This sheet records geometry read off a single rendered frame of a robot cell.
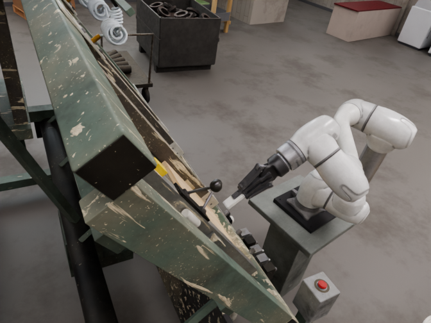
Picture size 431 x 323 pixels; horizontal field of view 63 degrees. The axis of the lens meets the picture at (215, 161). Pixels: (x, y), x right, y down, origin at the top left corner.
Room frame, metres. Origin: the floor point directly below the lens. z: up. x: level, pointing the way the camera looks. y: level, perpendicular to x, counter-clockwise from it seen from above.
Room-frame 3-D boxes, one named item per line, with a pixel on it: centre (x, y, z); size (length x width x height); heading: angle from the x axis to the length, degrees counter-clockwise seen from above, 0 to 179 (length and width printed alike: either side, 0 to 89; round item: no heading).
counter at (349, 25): (9.35, -3.03, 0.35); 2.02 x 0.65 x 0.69; 134
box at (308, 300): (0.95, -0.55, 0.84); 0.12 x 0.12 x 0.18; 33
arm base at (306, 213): (1.65, -0.58, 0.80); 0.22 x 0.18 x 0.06; 40
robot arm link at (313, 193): (1.62, -0.61, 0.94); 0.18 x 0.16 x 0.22; 59
